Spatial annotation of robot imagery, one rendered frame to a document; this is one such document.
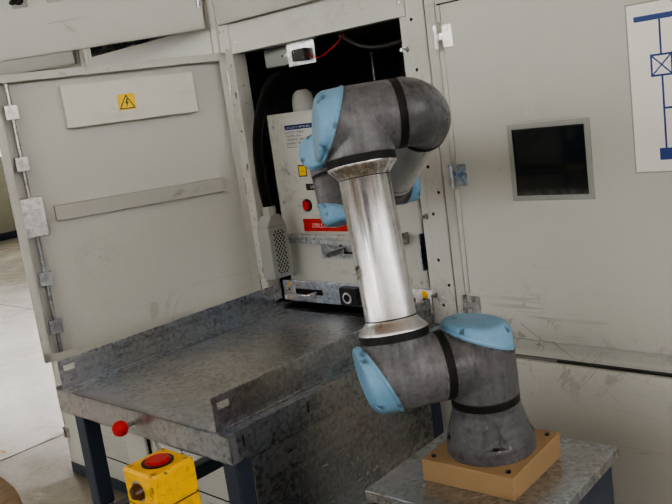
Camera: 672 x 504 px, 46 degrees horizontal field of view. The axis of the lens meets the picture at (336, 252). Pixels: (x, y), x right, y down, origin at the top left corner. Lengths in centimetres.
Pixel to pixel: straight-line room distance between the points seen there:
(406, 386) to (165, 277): 114
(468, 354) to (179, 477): 49
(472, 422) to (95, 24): 160
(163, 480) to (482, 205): 91
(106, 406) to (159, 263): 60
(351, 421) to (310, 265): 63
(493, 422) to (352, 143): 51
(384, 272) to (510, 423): 32
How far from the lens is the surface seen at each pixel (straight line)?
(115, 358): 200
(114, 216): 223
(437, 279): 190
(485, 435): 135
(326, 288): 219
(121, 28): 240
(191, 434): 156
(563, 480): 140
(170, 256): 227
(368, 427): 178
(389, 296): 128
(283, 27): 212
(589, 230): 166
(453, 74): 177
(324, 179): 166
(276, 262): 217
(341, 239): 207
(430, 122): 131
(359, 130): 127
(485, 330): 130
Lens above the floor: 140
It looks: 10 degrees down
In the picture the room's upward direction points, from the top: 8 degrees counter-clockwise
